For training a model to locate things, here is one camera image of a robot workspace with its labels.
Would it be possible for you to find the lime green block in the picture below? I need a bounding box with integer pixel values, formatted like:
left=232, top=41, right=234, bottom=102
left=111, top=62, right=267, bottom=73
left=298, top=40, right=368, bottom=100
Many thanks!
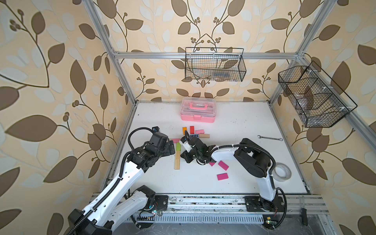
left=176, top=143, right=181, bottom=153

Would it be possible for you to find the wooden block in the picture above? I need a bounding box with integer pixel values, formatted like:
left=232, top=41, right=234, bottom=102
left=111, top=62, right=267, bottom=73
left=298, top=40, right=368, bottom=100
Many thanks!
left=174, top=160, right=180, bottom=170
left=175, top=151, right=181, bottom=162

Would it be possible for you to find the light pink block top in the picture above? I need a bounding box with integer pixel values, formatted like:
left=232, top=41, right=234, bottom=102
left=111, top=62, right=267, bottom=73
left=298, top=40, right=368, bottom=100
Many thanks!
left=195, top=129, right=205, bottom=134

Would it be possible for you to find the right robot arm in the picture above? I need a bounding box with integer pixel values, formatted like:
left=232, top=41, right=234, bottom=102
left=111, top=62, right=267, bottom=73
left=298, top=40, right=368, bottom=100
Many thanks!
left=179, top=133, right=281, bottom=212

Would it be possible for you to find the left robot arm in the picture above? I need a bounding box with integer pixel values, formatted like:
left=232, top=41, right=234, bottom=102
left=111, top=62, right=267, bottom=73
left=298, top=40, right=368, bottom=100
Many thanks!
left=68, top=127, right=175, bottom=235

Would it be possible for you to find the magenta block right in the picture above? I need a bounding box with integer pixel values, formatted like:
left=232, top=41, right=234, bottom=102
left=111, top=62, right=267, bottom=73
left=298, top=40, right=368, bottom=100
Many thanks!
left=218, top=161, right=229, bottom=171

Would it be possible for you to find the magenta block bottom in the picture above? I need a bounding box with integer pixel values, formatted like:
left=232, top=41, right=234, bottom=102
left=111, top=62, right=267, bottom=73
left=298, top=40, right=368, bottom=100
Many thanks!
left=217, top=173, right=229, bottom=181

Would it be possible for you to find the pink plastic storage box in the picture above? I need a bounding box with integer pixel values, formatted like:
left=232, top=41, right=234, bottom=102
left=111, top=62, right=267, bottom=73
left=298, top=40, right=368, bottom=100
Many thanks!
left=180, top=97, right=216, bottom=123

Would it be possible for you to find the silver wrench on table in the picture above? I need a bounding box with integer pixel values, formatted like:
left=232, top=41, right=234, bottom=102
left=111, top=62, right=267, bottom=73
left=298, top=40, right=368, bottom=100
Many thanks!
left=257, top=135, right=284, bottom=141

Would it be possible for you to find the white tape roll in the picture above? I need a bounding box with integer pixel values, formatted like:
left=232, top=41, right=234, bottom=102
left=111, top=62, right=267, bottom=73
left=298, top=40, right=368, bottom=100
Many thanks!
left=272, top=163, right=292, bottom=182

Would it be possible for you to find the aluminium frame rail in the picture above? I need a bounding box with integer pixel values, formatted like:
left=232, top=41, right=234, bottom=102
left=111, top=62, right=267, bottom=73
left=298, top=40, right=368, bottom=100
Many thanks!
left=76, top=192, right=338, bottom=235

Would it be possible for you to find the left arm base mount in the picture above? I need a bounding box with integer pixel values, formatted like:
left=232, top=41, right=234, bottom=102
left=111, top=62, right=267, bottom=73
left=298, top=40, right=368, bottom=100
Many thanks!
left=136, top=195, right=169, bottom=220

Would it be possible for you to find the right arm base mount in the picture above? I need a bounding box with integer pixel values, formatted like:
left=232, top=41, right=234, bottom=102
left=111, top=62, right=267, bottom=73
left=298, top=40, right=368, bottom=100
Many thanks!
left=244, top=196, right=285, bottom=213

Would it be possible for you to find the black wire basket back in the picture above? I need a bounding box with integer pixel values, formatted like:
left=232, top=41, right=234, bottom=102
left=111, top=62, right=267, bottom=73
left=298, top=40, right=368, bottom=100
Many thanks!
left=185, top=47, right=247, bottom=82

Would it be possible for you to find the black wire basket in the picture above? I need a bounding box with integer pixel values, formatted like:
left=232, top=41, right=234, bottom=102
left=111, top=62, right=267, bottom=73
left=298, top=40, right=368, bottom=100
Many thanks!
left=278, top=61, right=358, bottom=128
left=185, top=47, right=247, bottom=82

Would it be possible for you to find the black wire basket right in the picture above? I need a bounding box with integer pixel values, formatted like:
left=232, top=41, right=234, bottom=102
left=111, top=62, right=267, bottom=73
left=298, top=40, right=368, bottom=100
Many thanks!
left=278, top=61, right=358, bottom=128

